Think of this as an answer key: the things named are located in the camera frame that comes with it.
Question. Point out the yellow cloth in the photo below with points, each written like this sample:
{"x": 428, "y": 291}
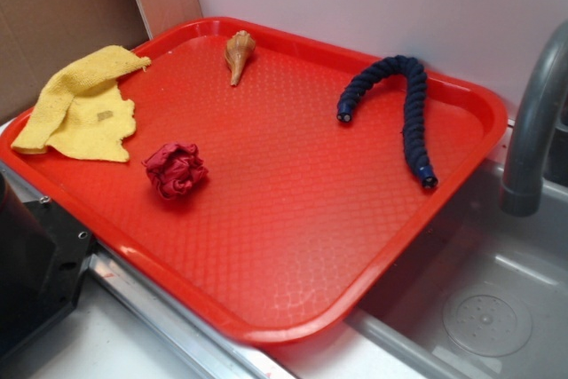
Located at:
{"x": 81, "y": 113}

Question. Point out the grey faucet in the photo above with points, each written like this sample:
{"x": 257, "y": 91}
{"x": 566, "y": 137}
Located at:
{"x": 538, "y": 145}

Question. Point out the crumpled red cloth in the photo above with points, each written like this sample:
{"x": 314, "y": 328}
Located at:
{"x": 174, "y": 169}

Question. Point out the silver metal rail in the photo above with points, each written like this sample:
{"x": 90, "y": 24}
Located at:
{"x": 125, "y": 327}

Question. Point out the tan conch seashell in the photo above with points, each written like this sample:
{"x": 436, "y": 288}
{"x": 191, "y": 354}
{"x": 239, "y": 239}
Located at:
{"x": 238, "y": 49}

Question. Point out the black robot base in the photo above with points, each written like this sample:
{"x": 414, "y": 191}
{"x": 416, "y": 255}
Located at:
{"x": 44, "y": 255}

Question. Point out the grey plastic sink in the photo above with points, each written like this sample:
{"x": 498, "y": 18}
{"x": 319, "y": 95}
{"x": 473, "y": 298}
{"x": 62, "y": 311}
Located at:
{"x": 478, "y": 294}

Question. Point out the red plastic tray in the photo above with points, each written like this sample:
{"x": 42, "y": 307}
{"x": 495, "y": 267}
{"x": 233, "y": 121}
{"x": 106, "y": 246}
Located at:
{"x": 300, "y": 214}

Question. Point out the brown cardboard panel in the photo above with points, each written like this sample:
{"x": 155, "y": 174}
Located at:
{"x": 40, "y": 37}

